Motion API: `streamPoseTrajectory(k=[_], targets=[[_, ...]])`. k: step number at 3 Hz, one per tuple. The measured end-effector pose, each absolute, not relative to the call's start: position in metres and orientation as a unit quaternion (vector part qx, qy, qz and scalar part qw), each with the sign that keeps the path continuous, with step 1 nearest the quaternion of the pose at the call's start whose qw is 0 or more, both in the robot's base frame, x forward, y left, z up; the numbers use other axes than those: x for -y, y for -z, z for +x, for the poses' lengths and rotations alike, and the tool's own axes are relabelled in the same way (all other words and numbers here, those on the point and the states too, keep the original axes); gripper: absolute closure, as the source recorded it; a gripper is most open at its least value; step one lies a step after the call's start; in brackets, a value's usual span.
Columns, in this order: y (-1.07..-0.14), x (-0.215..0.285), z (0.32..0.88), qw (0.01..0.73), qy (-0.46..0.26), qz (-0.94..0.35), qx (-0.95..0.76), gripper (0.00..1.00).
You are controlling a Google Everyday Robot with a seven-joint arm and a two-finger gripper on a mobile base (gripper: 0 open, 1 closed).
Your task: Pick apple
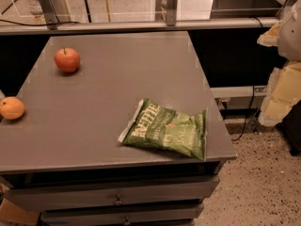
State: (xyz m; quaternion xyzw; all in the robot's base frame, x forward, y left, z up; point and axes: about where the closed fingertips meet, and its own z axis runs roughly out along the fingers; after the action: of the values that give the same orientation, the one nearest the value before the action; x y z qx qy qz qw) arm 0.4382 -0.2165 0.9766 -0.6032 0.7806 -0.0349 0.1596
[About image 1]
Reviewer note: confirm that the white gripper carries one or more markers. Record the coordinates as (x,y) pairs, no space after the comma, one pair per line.
(291,35)

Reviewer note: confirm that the red apple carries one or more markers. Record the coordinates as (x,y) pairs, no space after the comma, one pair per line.
(67,60)

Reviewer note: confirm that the green Kettle chips bag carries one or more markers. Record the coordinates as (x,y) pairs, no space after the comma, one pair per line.
(158,127)

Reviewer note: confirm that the lower grey drawer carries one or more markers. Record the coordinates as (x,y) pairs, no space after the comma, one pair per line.
(124,216)

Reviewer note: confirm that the grey drawer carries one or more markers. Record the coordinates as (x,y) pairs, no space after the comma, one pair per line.
(124,216)
(112,194)

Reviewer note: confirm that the grey drawer cabinet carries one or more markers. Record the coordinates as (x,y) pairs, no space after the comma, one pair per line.
(69,134)

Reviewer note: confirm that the orange fruit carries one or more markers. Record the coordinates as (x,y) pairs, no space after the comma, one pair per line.
(11,108)

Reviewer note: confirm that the upper grey drawer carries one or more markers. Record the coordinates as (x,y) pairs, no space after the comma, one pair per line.
(112,194)

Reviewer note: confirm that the cardboard box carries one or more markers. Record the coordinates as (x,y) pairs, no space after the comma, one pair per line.
(11,214)

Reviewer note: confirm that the metal bracket post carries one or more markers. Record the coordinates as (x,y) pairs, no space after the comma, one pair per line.
(171,12)
(48,9)

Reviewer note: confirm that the grey metal rail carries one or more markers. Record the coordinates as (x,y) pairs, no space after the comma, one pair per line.
(98,28)

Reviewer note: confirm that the left metal bracket post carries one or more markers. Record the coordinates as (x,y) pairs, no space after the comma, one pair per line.
(48,9)

